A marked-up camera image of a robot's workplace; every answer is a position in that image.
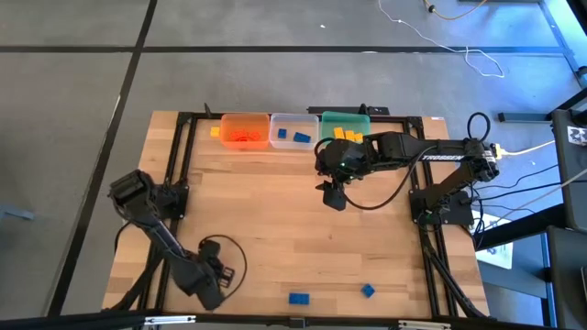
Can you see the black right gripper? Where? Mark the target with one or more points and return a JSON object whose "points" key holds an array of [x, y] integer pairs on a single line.
{"points": [[341, 160]]}

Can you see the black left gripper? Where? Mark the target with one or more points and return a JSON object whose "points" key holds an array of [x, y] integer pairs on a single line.
{"points": [[210, 254]]}

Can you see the yellow toy block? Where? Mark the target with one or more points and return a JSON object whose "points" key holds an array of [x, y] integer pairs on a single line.
{"points": [[349, 135], [358, 137], [339, 132], [214, 132]]}

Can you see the blue eight-stud block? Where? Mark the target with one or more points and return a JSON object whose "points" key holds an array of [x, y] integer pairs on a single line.
{"points": [[299, 299]]}

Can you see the small blue square block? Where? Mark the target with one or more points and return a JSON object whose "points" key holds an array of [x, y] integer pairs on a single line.
{"points": [[282, 133], [368, 290]]}

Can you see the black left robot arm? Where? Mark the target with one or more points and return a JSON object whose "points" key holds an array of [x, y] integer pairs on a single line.
{"points": [[165, 243]]}

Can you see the green plastic bin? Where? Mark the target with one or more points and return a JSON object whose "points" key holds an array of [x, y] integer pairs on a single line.
{"points": [[348, 120]]}

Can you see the clear plastic bin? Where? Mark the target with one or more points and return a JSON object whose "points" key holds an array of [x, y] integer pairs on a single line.
{"points": [[293, 121]]}

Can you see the orange plastic bin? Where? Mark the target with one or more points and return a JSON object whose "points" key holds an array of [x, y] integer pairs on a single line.
{"points": [[229, 121]]}

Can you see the black crossbar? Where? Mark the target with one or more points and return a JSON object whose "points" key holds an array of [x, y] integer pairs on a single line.
{"points": [[69, 321]]}

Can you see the white power strip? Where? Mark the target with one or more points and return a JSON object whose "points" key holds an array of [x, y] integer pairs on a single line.
{"points": [[497, 150]]}

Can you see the white paper sheet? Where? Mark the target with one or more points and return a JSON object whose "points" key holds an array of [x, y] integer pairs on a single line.
{"points": [[497, 252]]}

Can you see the black diagonal beam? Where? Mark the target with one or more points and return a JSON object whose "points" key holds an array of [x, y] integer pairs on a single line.
{"points": [[518, 227]]}

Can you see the black floor bar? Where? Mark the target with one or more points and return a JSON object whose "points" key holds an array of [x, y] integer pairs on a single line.
{"points": [[523, 117]]}

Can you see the grey floor object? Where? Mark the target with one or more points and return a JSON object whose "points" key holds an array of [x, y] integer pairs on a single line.
{"points": [[16, 213]]}

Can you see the black side table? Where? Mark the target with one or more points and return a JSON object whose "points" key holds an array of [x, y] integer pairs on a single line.
{"points": [[571, 183]]}

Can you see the dark grey cabinet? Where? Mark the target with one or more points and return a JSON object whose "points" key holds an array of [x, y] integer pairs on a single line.
{"points": [[568, 275]]}

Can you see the black and white marker tag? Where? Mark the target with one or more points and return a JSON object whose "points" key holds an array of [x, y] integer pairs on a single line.
{"points": [[577, 134]]}

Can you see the silver aluminium bracket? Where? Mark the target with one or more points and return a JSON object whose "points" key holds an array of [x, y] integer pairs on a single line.
{"points": [[424, 325], [169, 319]]}

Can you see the grey metal frame leg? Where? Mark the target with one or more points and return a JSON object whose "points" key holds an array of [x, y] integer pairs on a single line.
{"points": [[561, 41]]}

